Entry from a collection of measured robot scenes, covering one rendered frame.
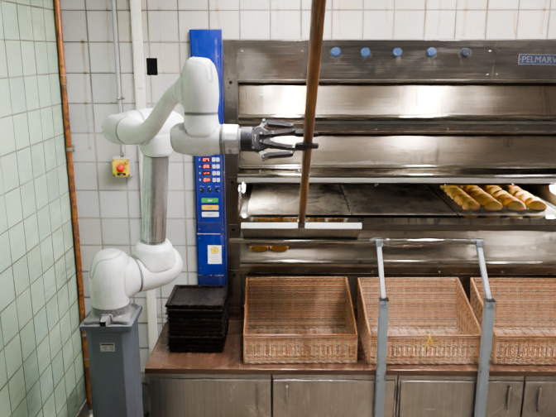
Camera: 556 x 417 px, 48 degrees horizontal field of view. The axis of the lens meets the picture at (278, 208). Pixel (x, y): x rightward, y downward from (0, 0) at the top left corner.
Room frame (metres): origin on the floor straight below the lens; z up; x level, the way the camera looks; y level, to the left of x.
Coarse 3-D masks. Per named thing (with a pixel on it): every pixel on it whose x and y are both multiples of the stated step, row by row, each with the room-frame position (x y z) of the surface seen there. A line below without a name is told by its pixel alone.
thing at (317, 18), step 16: (320, 0) 1.27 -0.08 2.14; (320, 16) 1.32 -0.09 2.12; (320, 32) 1.37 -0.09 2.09; (320, 48) 1.43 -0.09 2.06; (304, 112) 1.73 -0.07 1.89; (304, 128) 1.81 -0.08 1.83; (304, 160) 2.02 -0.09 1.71; (304, 176) 2.15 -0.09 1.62; (304, 192) 2.31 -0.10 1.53; (304, 208) 2.51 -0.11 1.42
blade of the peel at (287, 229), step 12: (252, 228) 2.77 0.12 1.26; (264, 228) 2.77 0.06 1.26; (276, 228) 2.77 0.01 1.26; (288, 228) 2.76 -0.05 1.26; (300, 228) 2.76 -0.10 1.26; (312, 228) 2.76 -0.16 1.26; (324, 228) 2.76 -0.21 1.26; (336, 228) 2.76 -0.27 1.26; (348, 228) 2.76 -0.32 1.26; (360, 228) 2.76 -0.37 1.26
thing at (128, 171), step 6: (114, 156) 3.25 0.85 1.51; (126, 156) 3.25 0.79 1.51; (132, 156) 3.27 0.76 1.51; (114, 162) 3.20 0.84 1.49; (120, 162) 3.20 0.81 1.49; (132, 162) 3.25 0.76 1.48; (114, 168) 3.20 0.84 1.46; (126, 168) 3.20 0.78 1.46; (132, 168) 3.25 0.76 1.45; (114, 174) 3.20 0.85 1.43; (120, 174) 3.20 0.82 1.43; (126, 174) 3.20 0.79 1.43; (132, 174) 3.24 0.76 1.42
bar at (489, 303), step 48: (240, 240) 2.89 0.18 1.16; (288, 240) 2.89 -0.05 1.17; (336, 240) 2.89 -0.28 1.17; (384, 240) 2.89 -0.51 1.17; (432, 240) 2.88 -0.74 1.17; (480, 240) 2.87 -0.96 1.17; (384, 288) 2.72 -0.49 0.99; (384, 336) 2.66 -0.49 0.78; (384, 384) 2.66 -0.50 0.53; (480, 384) 2.65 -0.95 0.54
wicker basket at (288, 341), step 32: (256, 288) 3.21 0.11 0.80; (288, 288) 3.21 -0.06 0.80; (320, 288) 3.21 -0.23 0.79; (256, 320) 3.17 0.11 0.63; (288, 320) 3.17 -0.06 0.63; (352, 320) 2.88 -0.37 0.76; (256, 352) 2.86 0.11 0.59; (288, 352) 2.86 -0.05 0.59; (320, 352) 2.86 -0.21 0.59; (352, 352) 2.86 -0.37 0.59
